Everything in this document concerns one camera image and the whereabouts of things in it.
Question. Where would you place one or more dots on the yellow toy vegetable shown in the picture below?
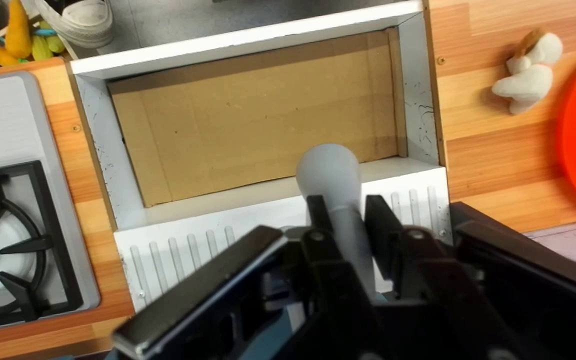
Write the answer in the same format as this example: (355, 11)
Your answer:
(19, 30)

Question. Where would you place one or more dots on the white toy sink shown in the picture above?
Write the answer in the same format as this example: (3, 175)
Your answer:
(249, 40)

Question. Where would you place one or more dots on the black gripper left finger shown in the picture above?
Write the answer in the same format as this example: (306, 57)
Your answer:
(321, 267)

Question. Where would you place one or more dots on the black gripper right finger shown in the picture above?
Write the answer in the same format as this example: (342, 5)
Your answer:
(408, 267)

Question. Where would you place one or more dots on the white toy garlic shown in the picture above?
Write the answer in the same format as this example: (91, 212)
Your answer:
(529, 83)

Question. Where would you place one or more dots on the grey toy stove top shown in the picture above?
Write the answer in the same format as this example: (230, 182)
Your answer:
(28, 232)

